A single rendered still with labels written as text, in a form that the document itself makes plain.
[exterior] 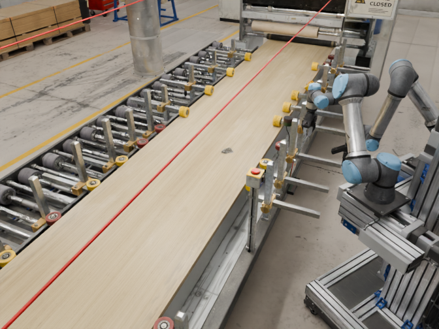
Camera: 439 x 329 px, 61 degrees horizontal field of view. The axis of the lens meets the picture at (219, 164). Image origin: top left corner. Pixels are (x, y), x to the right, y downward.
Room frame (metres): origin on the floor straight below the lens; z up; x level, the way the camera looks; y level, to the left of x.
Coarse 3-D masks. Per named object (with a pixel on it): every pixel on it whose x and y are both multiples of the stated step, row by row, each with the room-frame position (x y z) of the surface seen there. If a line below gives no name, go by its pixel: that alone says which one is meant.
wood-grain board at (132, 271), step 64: (256, 64) 3.79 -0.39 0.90; (320, 64) 3.78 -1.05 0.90; (192, 128) 2.44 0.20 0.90; (256, 128) 2.44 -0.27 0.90; (128, 192) 1.69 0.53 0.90; (192, 192) 1.69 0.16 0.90; (64, 256) 1.21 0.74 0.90; (128, 256) 1.21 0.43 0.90; (192, 256) 1.21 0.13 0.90; (0, 320) 0.88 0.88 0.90; (64, 320) 0.88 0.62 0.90; (128, 320) 0.88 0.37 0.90
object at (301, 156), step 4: (296, 156) 2.14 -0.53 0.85; (300, 156) 2.13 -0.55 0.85; (304, 156) 2.12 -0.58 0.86; (308, 156) 2.12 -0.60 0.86; (312, 156) 2.12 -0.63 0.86; (308, 160) 2.11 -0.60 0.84; (312, 160) 2.10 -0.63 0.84; (316, 160) 2.09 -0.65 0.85; (320, 160) 2.07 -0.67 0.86; (324, 160) 2.07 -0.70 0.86; (328, 160) 2.07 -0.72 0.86; (332, 160) 2.07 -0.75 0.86; (328, 164) 2.05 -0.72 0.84; (332, 164) 2.04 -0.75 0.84; (336, 164) 2.03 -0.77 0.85; (340, 164) 2.02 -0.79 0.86
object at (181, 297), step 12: (240, 204) 1.85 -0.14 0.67; (228, 216) 1.66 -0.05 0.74; (228, 228) 1.66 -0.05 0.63; (216, 240) 1.51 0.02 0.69; (204, 252) 1.37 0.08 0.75; (204, 264) 1.37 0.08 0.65; (192, 276) 1.24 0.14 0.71; (180, 288) 1.14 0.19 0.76; (192, 288) 1.23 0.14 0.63; (180, 300) 1.13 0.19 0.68; (168, 312) 1.03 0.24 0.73
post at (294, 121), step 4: (292, 120) 2.13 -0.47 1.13; (296, 120) 2.12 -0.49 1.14; (292, 124) 2.12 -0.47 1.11; (296, 124) 2.11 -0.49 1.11; (292, 128) 2.12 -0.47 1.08; (296, 128) 2.11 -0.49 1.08; (292, 132) 2.12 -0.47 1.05; (296, 132) 2.12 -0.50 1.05; (292, 136) 2.12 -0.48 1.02; (296, 136) 2.13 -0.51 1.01; (292, 140) 2.12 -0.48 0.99; (292, 144) 2.12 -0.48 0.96; (292, 148) 2.11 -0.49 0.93; (288, 152) 2.12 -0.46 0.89; (292, 152) 2.11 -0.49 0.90; (288, 164) 2.12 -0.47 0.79; (292, 164) 2.13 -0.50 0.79; (288, 168) 2.12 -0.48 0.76
